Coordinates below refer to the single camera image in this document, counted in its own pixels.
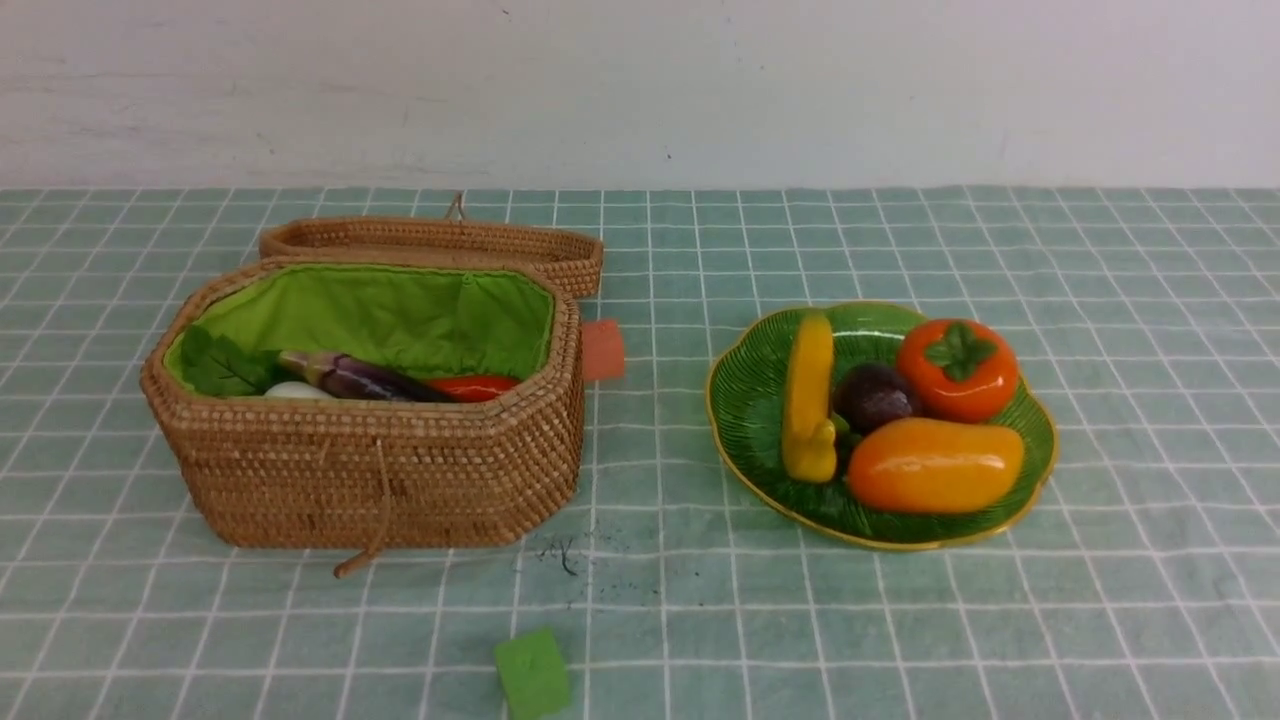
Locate orange toy persimmon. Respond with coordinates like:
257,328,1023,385
895,318,1021,424

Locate yellow toy banana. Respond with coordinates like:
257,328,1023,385
781,310,838,484

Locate purple toy mangosteen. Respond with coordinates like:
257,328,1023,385
831,363,924,436

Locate green checkered tablecloth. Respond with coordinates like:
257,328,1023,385
1,186,1279,719

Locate white toy radish with leaves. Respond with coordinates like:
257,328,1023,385
177,325,330,400

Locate orange yellow toy mango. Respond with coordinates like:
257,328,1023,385
846,416,1025,515

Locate dark purple toy eggplant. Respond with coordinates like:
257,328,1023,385
276,350,457,404

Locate woven wicker basket green lining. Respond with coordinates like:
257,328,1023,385
140,256,589,579

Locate orange foam block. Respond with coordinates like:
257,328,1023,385
581,318,626,383

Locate woven wicker basket lid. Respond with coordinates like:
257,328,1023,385
259,193,604,299

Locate green foam cube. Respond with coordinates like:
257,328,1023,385
494,628,570,719

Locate orange toy carrot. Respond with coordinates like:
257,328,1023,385
424,374,521,404

